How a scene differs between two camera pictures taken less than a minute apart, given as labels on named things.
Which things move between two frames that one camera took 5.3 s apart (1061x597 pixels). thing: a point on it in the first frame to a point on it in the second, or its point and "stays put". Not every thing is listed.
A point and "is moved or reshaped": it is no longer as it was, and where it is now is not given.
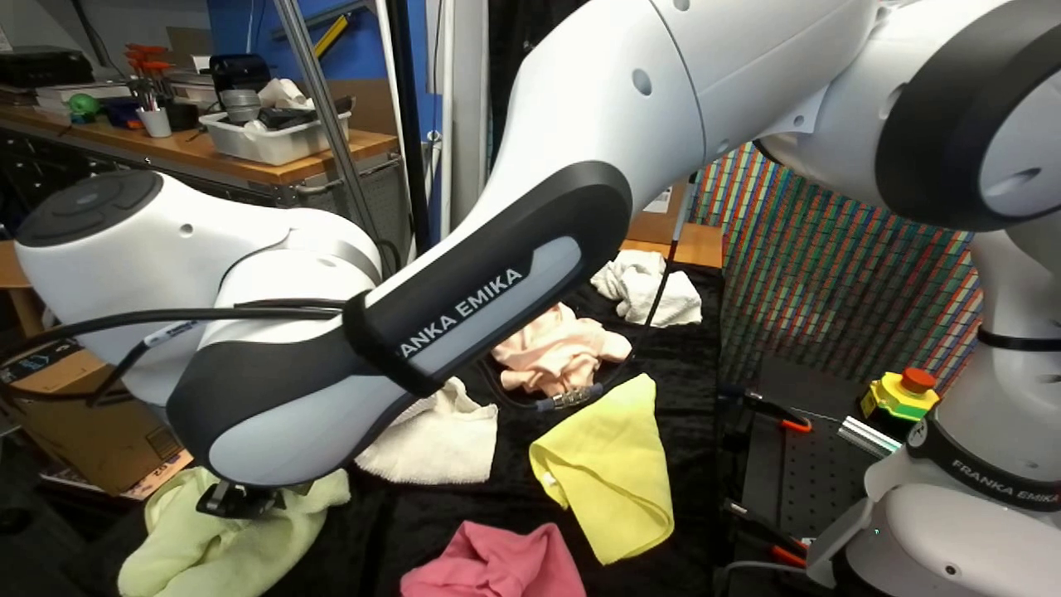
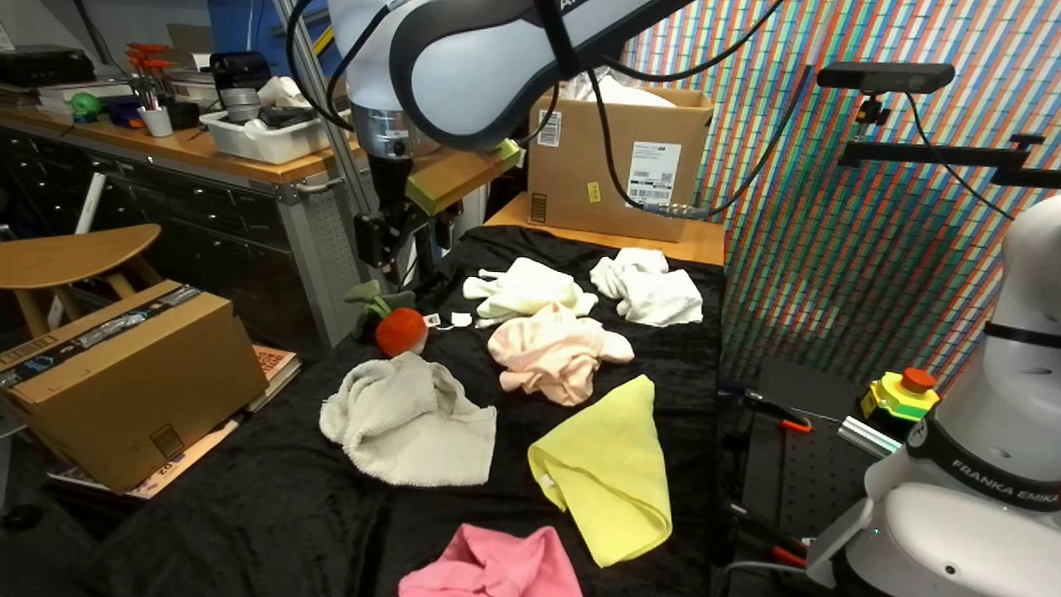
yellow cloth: (603, 467) stays put
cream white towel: (435, 441) stays put
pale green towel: (190, 551) is moved or reshaped
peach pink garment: (557, 356) stays put
